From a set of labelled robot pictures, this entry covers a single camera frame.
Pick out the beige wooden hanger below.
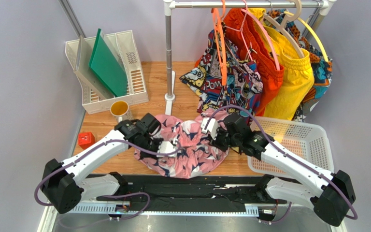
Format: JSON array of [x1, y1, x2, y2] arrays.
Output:
[[262, 0, 306, 59]]

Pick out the grey plastic board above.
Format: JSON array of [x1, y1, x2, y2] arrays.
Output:
[[73, 36, 114, 99]]

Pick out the metal clothes rack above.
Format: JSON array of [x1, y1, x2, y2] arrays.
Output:
[[162, 0, 337, 116]]

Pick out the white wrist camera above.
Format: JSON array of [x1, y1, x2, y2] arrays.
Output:
[[157, 141, 179, 158], [200, 117, 220, 140]]

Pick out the white plastic file rack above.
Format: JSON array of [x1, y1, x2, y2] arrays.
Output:
[[65, 30, 149, 114]]

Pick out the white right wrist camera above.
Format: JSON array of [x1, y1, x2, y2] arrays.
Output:
[[200, 117, 220, 140]]

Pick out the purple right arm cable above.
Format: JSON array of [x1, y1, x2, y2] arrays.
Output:
[[204, 104, 358, 225]]

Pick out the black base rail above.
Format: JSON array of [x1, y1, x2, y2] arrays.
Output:
[[87, 174, 287, 213]]

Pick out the comic print shorts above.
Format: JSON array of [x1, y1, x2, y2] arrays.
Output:
[[179, 23, 263, 124]]

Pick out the yellow plastic hanger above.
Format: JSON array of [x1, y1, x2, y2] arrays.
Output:
[[287, 17, 329, 62]]

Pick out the blue orange patterned shorts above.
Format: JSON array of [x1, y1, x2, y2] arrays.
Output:
[[263, 9, 332, 122]]

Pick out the pink shark print shorts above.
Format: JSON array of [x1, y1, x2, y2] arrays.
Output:
[[134, 109, 229, 179]]

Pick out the white plastic laundry basket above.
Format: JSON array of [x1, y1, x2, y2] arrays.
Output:
[[255, 116, 335, 173]]

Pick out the yellow shorts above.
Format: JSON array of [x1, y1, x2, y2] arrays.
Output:
[[256, 25, 314, 120]]

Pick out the yellow cup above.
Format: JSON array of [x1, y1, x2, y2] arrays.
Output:
[[110, 101, 134, 123]]

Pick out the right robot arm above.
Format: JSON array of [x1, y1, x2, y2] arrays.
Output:
[[201, 114, 358, 227]]

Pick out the pink plastic hanger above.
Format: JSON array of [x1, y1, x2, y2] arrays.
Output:
[[223, 8, 284, 75]]

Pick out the orange plastic hanger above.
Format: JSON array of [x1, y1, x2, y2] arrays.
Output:
[[211, 0, 227, 86]]

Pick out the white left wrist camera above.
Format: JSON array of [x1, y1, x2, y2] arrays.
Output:
[[157, 141, 179, 158]]

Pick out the red cube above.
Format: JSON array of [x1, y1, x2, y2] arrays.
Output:
[[77, 131, 96, 149]]

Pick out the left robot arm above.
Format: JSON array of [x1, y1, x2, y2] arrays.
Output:
[[34, 113, 161, 214]]

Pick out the green plastic board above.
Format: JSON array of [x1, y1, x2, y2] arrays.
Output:
[[88, 29, 128, 97]]

